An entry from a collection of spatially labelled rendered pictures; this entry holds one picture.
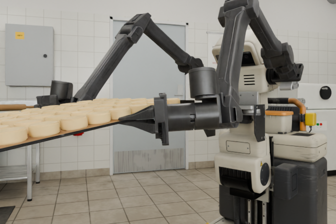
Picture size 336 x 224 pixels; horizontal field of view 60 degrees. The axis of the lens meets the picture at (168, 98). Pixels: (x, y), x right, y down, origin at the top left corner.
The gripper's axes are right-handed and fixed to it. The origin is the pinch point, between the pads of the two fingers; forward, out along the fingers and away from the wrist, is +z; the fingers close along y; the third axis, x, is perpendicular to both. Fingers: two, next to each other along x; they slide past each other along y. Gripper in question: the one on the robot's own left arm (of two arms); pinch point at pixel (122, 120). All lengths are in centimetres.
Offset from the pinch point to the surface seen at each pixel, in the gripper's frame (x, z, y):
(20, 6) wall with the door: 309, 143, -99
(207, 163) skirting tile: 348, -84, 121
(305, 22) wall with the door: 406, -265, -83
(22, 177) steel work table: 228, 123, 84
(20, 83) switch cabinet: 282, 140, -7
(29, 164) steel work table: 227, 114, 72
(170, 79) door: 349, -37, -2
